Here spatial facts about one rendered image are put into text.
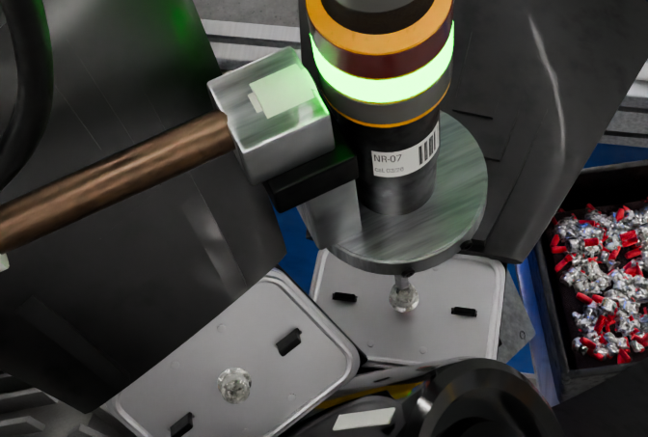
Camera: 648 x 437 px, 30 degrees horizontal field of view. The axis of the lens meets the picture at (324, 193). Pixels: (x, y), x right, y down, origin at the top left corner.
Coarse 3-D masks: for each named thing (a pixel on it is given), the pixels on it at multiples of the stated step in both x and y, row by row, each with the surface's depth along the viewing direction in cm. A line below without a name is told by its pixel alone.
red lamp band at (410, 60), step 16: (448, 16) 35; (448, 32) 36; (320, 48) 36; (336, 48) 35; (416, 48) 35; (432, 48) 35; (336, 64) 36; (352, 64) 35; (368, 64) 35; (384, 64) 35; (400, 64) 35; (416, 64) 35
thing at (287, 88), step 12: (276, 72) 38; (288, 72) 37; (300, 72) 37; (252, 84) 37; (264, 84) 37; (276, 84) 37; (288, 84) 37; (300, 84) 37; (312, 84) 37; (252, 96) 37; (264, 96) 37; (276, 96) 37; (288, 96) 37; (300, 96) 37; (312, 96) 37; (264, 108) 37; (276, 108) 37; (288, 108) 37
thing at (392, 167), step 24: (432, 120) 40; (360, 144) 40; (384, 144) 40; (408, 144) 40; (432, 144) 41; (360, 168) 42; (384, 168) 41; (408, 168) 41; (432, 168) 43; (360, 192) 44; (384, 192) 43; (408, 192) 43; (432, 192) 45
